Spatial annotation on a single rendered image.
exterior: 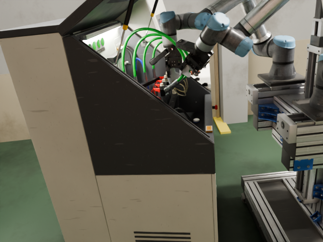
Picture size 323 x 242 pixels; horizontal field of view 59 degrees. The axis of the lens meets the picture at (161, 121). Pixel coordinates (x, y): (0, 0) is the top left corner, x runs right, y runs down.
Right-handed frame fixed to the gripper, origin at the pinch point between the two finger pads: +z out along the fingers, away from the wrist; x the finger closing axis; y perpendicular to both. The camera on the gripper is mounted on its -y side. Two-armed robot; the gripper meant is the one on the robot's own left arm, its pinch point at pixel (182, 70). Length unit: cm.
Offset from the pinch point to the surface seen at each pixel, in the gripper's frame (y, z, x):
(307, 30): 31, 83, 258
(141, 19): -47, 23, 27
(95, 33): -38.7, 1.3, -19.1
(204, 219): 58, 34, -29
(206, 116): 23.1, 18.4, 5.3
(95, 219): 20, 62, -62
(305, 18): 20, 74, 259
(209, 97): 15.2, 33.9, 30.6
